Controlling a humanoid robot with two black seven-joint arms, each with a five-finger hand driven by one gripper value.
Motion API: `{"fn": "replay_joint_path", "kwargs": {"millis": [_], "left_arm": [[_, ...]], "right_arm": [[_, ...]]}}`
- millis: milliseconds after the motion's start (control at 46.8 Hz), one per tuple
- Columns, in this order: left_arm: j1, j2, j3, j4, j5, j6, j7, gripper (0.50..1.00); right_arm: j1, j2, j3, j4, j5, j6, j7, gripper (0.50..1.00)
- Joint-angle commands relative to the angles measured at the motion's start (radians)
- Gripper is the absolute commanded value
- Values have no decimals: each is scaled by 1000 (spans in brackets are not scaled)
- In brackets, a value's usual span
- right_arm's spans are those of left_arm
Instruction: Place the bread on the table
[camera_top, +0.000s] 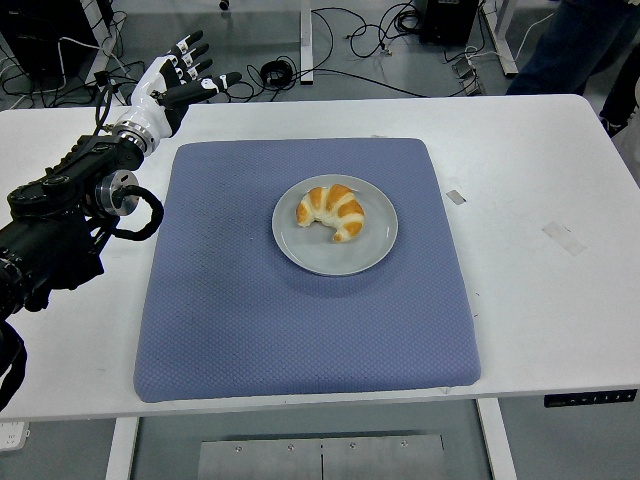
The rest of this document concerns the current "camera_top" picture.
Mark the golden croissant bread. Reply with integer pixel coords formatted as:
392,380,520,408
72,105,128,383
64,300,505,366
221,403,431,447
295,183,366,243

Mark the person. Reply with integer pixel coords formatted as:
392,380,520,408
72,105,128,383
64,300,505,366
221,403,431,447
505,0,640,96
598,58,640,139

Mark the white power strip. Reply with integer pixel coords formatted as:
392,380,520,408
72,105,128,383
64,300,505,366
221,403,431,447
0,421,30,452

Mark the coiled black cable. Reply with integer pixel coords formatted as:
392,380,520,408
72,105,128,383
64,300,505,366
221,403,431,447
259,58,295,87

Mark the grey metal plate with screws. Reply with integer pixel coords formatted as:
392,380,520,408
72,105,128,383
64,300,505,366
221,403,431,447
197,433,446,480

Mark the blue quilted mat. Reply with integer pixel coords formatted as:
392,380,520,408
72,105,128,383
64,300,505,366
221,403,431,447
133,138,484,405

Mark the large black equipment box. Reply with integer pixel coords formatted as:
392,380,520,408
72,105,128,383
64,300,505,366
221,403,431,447
0,0,99,77

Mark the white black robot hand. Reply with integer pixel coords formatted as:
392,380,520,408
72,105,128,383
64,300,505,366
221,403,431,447
115,29,243,141

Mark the long black floor cable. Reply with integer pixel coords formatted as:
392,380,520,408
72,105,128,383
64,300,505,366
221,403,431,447
292,68,481,99

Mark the grey metal foot pedal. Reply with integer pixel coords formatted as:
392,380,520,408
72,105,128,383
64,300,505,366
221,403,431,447
452,55,487,96

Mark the large clear tape piece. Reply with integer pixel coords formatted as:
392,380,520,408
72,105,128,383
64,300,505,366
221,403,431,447
542,221,588,257

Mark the looped black floor cable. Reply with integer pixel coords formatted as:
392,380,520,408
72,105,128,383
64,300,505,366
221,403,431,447
348,3,419,59

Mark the round grey plate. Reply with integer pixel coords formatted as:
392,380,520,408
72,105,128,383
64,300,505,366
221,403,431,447
271,173,400,278

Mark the small black equipment box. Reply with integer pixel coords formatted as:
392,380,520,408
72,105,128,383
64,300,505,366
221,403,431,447
418,0,484,46

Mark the white floor cable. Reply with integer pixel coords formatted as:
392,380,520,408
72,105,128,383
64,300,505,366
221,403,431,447
56,36,132,76

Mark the white background table leg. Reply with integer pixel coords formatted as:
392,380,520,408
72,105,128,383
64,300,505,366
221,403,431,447
299,0,315,85
482,0,520,79
79,0,126,107

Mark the black table control panel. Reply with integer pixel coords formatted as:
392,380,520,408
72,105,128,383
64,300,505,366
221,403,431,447
543,389,639,409

